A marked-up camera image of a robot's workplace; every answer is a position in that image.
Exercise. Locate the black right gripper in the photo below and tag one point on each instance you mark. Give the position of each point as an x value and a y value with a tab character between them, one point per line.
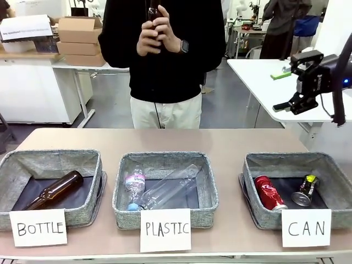
316	81

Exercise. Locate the red soda can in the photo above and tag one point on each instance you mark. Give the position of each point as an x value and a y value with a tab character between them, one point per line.
269	192

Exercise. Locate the large clear plastic bottle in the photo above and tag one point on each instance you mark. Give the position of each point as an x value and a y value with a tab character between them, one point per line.
170	187

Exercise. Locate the brown glass bottle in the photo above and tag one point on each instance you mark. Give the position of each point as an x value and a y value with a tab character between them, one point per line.
59	188
152	12

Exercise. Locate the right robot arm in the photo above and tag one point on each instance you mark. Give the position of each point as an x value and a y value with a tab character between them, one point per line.
347	74

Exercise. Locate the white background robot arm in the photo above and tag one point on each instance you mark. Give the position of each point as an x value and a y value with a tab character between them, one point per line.
240	8

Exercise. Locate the person right forearm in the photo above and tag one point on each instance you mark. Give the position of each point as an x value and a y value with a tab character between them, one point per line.
118	55

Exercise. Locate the person left forearm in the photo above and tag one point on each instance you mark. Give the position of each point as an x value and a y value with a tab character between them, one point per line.
203	52

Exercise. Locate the grey fabric basket can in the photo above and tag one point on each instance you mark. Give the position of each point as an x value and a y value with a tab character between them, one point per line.
291	162

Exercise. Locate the crushed black yellow can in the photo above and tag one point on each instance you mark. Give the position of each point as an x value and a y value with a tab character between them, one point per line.
305	189

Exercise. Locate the paper label CAN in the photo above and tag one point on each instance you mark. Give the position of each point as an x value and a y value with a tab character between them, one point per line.
306	228

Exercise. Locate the grey fabric basket plastic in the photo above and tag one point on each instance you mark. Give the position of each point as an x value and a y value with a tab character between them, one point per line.
165	159

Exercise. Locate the grey fabric basket bottle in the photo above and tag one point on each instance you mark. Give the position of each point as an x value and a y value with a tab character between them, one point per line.
55	162

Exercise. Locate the person left hand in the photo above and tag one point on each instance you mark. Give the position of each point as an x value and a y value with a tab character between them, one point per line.
169	35

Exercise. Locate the person right hand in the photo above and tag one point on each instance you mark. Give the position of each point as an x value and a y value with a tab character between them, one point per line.
147	44

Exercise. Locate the green flat block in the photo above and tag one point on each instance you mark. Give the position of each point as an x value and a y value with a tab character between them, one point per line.
280	75

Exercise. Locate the white side table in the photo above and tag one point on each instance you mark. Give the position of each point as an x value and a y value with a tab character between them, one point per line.
255	74

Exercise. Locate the person in brown coat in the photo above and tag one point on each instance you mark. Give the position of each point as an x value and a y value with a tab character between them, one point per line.
277	30

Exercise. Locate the background work table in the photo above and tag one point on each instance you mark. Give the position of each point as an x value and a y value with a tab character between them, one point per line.
242	35

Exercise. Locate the grey wrist watch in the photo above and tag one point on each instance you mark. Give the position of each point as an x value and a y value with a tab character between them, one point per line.
184	46

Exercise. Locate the person in black sweater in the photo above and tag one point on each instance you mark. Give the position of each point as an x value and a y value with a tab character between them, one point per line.
165	79

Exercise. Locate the small labelled water bottle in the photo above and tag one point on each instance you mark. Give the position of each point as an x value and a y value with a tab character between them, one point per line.
135	182

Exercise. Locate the paper label PLASTIC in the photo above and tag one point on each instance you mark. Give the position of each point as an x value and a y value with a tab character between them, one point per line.
165	231

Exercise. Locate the white desk with legs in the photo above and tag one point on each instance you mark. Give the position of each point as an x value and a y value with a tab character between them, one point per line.
82	90

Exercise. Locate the flat cardboard box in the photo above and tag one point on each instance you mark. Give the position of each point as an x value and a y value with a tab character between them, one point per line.
78	48
85	60

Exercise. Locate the open cardboard box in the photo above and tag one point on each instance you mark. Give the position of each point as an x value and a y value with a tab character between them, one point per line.
79	30

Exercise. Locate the white cabinet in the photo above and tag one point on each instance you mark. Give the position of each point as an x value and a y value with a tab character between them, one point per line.
33	90

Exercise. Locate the wooden shelf board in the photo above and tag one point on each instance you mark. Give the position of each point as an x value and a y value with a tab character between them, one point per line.
30	55

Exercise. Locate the white box with paper sign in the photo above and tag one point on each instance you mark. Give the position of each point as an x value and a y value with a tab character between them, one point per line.
26	28

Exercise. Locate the paper label BOTTLE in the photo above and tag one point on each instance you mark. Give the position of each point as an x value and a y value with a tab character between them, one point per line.
38	228

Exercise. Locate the black chair leg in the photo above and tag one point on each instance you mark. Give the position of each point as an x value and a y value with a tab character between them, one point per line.
6	132

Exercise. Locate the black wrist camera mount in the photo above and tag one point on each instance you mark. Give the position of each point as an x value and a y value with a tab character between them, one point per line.
306	59

